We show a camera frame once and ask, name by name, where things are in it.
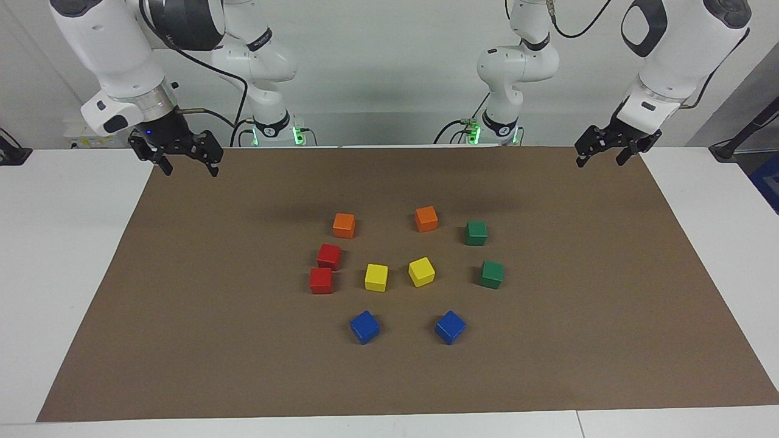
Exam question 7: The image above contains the red wooden cube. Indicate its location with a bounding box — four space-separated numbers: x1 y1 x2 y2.
316 243 341 271
309 267 334 295

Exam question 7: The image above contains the black stand with pole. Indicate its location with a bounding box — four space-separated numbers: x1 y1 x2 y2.
709 94 779 163

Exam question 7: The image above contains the blue wooden cube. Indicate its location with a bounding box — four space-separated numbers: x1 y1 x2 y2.
435 310 467 346
349 310 380 346

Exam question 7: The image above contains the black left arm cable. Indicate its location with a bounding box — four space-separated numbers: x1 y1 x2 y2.
548 0 750 110

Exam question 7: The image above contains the blue crate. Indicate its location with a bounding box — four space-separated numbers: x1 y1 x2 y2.
747 152 779 215

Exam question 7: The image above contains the black table clamp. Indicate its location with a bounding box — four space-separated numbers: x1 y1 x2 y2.
0 128 33 166

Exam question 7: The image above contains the green lit right base connector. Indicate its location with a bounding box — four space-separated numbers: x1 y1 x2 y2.
291 116 318 147

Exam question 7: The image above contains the black base cable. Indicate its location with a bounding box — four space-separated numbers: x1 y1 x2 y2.
229 119 254 148
433 91 491 145

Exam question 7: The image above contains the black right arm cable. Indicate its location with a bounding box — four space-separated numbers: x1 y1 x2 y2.
139 0 250 130

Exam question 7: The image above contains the yellow wooden cube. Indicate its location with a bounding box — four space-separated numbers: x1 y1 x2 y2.
408 257 436 288
364 263 389 293

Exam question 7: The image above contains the white power box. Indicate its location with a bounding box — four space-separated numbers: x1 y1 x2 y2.
64 119 131 150

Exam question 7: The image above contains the brown table mat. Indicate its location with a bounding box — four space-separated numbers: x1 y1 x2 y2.
37 146 779 423

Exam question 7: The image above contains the black left base cable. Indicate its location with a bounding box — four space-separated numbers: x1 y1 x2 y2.
433 91 491 145

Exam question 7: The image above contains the black right base cable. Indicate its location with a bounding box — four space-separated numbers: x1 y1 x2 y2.
229 119 254 148

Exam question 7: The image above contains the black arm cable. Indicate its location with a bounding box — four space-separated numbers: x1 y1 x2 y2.
548 0 750 110
139 0 250 130

